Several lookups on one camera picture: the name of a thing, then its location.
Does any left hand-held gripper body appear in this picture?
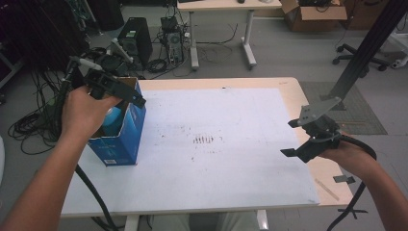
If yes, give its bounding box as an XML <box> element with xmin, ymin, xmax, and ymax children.
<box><xmin>65</xmin><ymin>38</ymin><xmax>136</xmax><ymax>100</ymax></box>

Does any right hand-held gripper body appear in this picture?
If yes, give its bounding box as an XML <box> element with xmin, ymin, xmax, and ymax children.
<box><xmin>296</xmin><ymin>96</ymin><xmax>344</xmax><ymax>164</ymax></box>

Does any blue bottle with white cap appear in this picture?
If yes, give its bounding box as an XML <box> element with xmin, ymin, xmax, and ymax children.
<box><xmin>101</xmin><ymin>106</ymin><xmax>124</xmax><ymax>138</ymax></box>

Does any blue cardboard box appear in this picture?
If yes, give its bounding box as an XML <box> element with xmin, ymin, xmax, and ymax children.
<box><xmin>88</xmin><ymin>76</ymin><xmax>147</xmax><ymax>167</ymax></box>

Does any person's left hand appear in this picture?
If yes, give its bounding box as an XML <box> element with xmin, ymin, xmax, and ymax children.
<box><xmin>61</xmin><ymin>86</ymin><xmax>123</xmax><ymax>142</ymax></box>

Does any person's right hand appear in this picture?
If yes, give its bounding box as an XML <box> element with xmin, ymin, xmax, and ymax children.
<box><xmin>317</xmin><ymin>131</ymin><xmax>376</xmax><ymax>176</ymax></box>

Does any grey floor mat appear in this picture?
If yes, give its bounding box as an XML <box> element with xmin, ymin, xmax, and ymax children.
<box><xmin>299</xmin><ymin>81</ymin><xmax>389</xmax><ymax>136</ymax></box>

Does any black tape piece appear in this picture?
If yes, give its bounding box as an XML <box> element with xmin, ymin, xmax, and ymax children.
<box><xmin>332</xmin><ymin>174</ymin><xmax>356</xmax><ymax>185</ymax></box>

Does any tan tape strip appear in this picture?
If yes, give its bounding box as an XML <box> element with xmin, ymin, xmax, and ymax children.
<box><xmin>314</xmin><ymin>177</ymin><xmax>341</xmax><ymax>202</ymax></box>

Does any black computer tower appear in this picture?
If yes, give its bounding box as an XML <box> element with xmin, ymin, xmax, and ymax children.
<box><xmin>116</xmin><ymin>16</ymin><xmax>154</xmax><ymax>70</ymax></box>

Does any small grey computer tower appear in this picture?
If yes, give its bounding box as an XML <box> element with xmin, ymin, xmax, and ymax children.
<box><xmin>163</xmin><ymin>28</ymin><xmax>186</xmax><ymax>64</ymax></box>

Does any white table leg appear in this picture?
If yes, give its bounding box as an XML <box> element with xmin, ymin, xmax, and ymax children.
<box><xmin>124</xmin><ymin>215</ymin><xmax>140</xmax><ymax>231</ymax></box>
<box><xmin>254</xmin><ymin>210</ymin><xmax>269</xmax><ymax>231</ymax></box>

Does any black curtain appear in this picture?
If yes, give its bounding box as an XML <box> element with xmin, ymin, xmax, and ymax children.
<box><xmin>0</xmin><ymin>0</ymin><xmax>90</xmax><ymax>94</ymax></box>

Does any small black box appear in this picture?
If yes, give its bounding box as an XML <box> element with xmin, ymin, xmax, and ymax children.
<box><xmin>160</xmin><ymin>15</ymin><xmax>179</xmax><ymax>33</ymax></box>

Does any white table mat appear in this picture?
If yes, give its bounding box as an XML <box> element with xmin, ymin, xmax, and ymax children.
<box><xmin>61</xmin><ymin>87</ymin><xmax>320</xmax><ymax>217</ymax></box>

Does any black office chair base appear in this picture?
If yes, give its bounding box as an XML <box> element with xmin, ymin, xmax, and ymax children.
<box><xmin>331</xmin><ymin>42</ymin><xmax>391</xmax><ymax>72</ymax></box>

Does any black tape cross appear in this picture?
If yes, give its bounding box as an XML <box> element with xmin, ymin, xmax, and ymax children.
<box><xmin>337</xmin><ymin>207</ymin><xmax>370</xmax><ymax>220</ymax></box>

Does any open cardboard box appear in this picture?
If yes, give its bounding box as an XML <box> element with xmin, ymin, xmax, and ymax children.
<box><xmin>279</xmin><ymin>0</ymin><xmax>348</xmax><ymax>33</ymax></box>

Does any white plastic object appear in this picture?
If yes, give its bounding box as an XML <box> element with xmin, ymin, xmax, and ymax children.
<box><xmin>389</xmin><ymin>32</ymin><xmax>408</xmax><ymax>70</ymax></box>

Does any white desk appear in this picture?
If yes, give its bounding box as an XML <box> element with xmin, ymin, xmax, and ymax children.
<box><xmin>176</xmin><ymin>0</ymin><xmax>283</xmax><ymax>71</ymax></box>

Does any short grey gripper cable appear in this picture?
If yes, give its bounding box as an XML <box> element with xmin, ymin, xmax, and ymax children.
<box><xmin>309</xmin><ymin>129</ymin><xmax>342</xmax><ymax>144</ymax></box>

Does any coil of black cable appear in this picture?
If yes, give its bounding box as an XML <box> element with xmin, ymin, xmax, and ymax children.
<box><xmin>86</xmin><ymin>46</ymin><xmax>109</xmax><ymax>61</ymax></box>
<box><xmin>146</xmin><ymin>58</ymin><xmax>168</xmax><ymax>74</ymax></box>

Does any bundle of black floor cables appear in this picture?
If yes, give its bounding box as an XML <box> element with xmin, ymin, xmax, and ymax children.
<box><xmin>8</xmin><ymin>68</ymin><xmax>81</xmax><ymax>157</ymax></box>

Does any black aluminium post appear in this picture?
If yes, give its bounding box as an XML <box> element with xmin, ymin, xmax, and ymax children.
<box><xmin>320</xmin><ymin>0</ymin><xmax>408</xmax><ymax>112</ymax></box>

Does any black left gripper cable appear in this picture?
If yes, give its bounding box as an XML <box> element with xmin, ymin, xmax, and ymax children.
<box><xmin>54</xmin><ymin>62</ymin><xmax>119</xmax><ymax>231</ymax></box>

